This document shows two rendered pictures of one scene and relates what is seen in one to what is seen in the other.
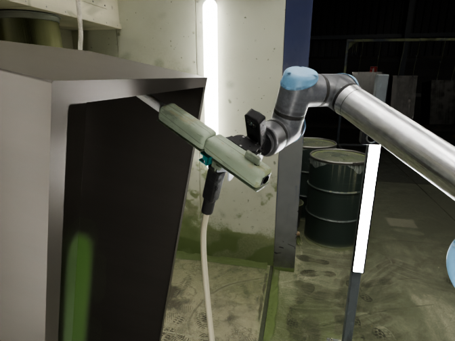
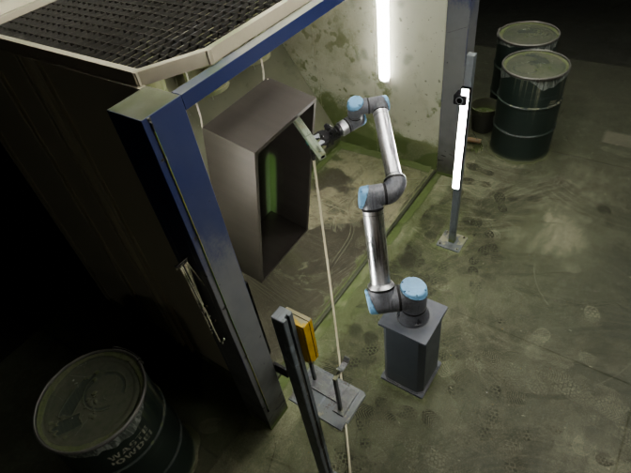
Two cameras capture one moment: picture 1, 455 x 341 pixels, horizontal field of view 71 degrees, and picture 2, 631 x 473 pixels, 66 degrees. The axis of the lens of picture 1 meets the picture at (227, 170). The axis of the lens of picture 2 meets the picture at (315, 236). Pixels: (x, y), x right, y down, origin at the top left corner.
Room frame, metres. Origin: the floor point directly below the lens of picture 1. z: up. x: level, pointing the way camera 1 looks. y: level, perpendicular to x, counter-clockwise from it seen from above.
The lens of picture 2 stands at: (-1.45, -1.07, 3.04)
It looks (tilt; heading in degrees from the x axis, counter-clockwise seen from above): 44 degrees down; 29
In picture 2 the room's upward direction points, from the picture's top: 10 degrees counter-clockwise
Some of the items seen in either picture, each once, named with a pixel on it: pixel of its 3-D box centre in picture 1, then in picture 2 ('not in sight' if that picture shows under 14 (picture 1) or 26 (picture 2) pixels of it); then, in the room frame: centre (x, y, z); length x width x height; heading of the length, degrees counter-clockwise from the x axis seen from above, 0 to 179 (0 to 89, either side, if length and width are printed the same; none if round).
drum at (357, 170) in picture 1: (335, 197); (527, 107); (3.04, -1.10, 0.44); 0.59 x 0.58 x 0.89; 2
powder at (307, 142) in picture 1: (311, 143); (528, 34); (3.68, -0.98, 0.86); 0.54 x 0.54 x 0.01
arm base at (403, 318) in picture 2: not in sight; (413, 310); (0.26, -0.69, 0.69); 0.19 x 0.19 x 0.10
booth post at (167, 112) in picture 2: not in sight; (226, 308); (-0.32, 0.11, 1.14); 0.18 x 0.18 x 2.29; 78
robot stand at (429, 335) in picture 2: not in sight; (411, 344); (0.26, -0.69, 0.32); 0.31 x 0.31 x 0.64; 78
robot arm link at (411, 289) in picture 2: not in sight; (411, 295); (0.26, -0.68, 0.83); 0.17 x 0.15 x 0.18; 116
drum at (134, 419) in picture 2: not in sight; (125, 433); (-0.86, 0.68, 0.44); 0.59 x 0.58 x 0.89; 148
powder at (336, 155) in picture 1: (339, 156); (535, 65); (3.04, -1.10, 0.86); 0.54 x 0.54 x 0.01
